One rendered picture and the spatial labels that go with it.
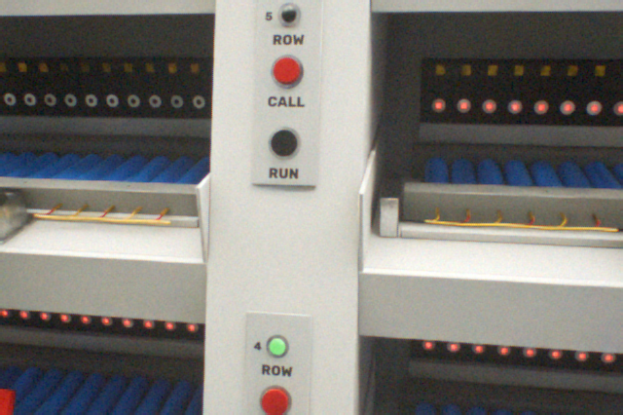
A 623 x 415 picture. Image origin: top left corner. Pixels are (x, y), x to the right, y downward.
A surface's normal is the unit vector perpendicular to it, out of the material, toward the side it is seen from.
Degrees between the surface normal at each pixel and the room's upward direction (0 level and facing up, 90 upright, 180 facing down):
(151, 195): 111
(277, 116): 90
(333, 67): 90
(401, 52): 90
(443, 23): 90
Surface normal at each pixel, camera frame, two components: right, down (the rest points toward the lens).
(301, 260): -0.17, 0.02
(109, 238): -0.03, -0.93
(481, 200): -0.17, 0.37
